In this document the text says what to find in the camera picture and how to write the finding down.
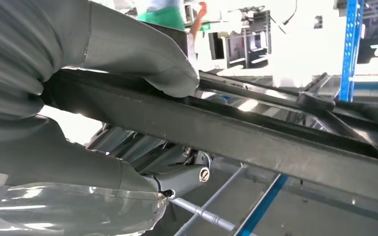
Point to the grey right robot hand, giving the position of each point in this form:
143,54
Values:
45,172

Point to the stainless steel workbench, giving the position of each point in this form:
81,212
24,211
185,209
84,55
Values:
205,213

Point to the blue metal shelf rack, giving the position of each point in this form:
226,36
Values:
350,49

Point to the green plastic crate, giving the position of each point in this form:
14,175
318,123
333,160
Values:
163,19

